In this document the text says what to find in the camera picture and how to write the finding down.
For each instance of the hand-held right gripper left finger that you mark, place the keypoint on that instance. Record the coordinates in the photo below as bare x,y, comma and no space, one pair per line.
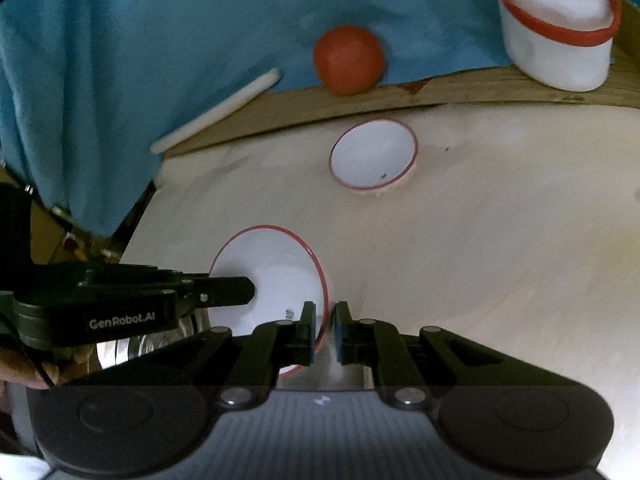
310,332

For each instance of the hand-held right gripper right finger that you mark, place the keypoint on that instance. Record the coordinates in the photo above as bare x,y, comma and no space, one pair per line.
342,332

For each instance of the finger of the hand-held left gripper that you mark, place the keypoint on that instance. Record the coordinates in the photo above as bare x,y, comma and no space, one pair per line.
225,291

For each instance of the white bowl with red rim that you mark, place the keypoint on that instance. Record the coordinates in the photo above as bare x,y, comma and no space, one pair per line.
372,155
280,260

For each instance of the large steel plate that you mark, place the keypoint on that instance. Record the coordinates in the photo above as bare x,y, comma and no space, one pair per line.
145,347

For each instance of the person's left hand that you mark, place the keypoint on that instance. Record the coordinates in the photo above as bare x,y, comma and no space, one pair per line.
22,367

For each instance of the white foam roll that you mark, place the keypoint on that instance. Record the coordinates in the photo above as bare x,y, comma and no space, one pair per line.
215,110

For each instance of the light blue cloth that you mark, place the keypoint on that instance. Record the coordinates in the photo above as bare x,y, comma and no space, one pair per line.
150,60

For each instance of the red ball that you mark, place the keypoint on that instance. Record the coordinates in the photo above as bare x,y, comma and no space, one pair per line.
349,60

